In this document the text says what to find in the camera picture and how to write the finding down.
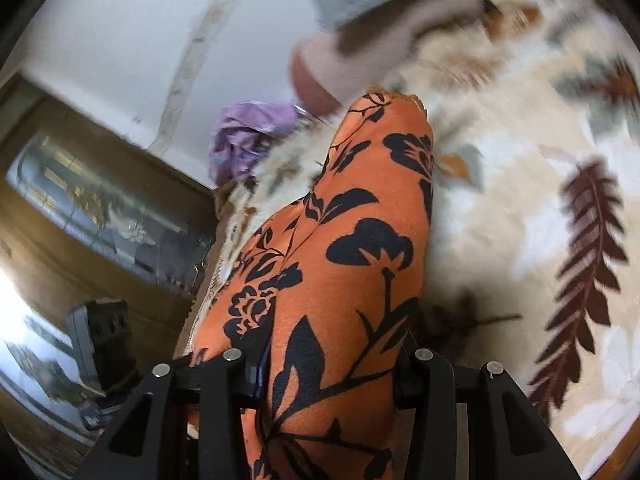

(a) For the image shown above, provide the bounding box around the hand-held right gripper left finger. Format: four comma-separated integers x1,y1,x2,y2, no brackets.
72,347,273,480

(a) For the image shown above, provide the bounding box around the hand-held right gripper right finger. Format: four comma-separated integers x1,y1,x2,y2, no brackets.
392,335,583,480

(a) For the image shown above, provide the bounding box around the wooden door with stained glass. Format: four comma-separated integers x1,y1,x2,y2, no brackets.
0,72,221,480

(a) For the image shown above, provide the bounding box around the leaf print blanket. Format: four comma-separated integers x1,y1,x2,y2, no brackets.
172,0,640,480

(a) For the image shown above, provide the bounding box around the purple floral cloth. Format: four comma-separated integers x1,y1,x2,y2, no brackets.
207,101,306,186

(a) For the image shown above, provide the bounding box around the orange floral blouse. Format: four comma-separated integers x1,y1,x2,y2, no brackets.
182,87,436,480

